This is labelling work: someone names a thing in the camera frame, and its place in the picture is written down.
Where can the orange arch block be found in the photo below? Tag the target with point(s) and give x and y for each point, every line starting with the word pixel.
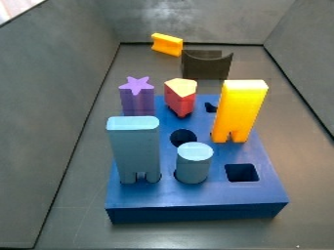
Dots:
pixel 168 44

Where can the light blue arch peg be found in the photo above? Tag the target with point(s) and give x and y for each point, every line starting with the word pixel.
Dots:
pixel 134 136

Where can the tall yellow arch peg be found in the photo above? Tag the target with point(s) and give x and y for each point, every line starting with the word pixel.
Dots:
pixel 240 104

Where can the black curved fixture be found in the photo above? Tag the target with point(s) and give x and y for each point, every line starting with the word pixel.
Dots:
pixel 206 64

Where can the red pentagon peg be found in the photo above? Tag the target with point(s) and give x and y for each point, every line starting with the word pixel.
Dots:
pixel 180 95

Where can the light blue cylinder peg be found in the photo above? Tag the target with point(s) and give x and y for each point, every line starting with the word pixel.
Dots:
pixel 193 162

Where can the purple star peg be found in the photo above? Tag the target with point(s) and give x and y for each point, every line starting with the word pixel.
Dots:
pixel 137 96

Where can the blue shape sorter base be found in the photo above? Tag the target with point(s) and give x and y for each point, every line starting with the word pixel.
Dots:
pixel 242 188

